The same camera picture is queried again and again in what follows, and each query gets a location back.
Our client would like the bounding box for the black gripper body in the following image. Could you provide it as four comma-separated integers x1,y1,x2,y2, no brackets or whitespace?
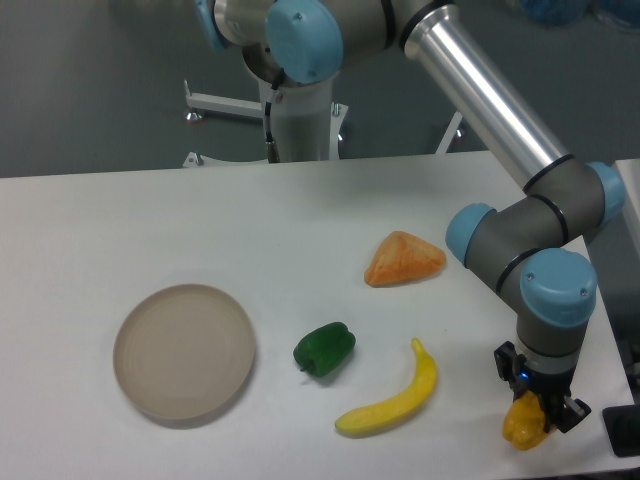
510,345,576,406

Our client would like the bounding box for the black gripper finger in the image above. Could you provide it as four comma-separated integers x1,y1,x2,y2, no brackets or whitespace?
542,394,591,433
494,341,524,400

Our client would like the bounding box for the yellow toy pepper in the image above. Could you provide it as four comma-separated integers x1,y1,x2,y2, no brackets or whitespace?
502,392,548,451

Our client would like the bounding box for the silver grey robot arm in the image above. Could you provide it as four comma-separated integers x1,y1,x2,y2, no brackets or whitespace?
195,1,626,432

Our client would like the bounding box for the green toy pepper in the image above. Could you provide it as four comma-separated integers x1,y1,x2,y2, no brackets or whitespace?
293,322,356,378

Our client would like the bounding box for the beige round plate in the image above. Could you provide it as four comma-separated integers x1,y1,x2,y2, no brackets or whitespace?
112,284,256,429

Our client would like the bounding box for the black device at edge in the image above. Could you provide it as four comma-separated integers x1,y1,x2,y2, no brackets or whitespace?
602,404,640,457

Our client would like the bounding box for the yellow toy banana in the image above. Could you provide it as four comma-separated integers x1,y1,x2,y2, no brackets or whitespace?
334,338,438,438

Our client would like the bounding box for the orange toy sandwich triangle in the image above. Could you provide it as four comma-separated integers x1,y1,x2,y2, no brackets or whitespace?
364,231,447,287

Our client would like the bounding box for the blue mesh object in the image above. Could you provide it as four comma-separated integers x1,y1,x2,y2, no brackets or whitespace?
516,0,590,26

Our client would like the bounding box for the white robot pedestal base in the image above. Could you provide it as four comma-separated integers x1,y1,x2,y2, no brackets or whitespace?
185,48,471,167

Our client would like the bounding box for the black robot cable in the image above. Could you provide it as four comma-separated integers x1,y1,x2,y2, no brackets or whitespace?
263,67,287,164

